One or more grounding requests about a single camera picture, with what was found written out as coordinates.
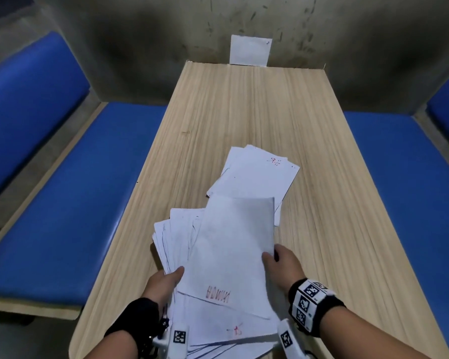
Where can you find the person's right hand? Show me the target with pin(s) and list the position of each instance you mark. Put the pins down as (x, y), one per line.
(289, 269)

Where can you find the person's left hand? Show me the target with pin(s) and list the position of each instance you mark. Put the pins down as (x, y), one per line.
(158, 286)

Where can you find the person's right thumb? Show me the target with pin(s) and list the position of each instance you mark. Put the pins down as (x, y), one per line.
(271, 262)

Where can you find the person's left thumb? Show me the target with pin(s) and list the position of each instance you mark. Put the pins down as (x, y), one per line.
(174, 274)

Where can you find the white paper sheet red stamp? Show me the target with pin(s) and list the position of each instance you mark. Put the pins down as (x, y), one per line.
(232, 254)

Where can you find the stack of white papers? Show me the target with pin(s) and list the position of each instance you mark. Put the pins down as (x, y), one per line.
(209, 332)

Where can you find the person's right forearm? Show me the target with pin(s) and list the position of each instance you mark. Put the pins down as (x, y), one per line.
(378, 332)

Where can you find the person's left forearm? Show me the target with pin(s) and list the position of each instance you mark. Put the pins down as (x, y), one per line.
(114, 345)

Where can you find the pile of white papers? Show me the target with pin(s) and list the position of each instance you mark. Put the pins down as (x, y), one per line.
(256, 179)

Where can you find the blue bench seat cushion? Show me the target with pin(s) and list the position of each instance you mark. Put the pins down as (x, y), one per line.
(71, 216)
(411, 205)

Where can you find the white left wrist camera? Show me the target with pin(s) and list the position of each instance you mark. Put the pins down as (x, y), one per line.
(174, 338)

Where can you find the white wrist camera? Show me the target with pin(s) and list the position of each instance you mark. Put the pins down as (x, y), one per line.
(289, 340)
(174, 338)

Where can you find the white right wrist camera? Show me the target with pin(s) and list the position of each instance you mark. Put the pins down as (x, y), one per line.
(289, 340)

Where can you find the light wooden bench frame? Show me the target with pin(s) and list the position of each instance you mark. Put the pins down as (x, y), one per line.
(33, 309)

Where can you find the white paper note on wall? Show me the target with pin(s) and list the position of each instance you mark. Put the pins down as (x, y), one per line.
(250, 51)

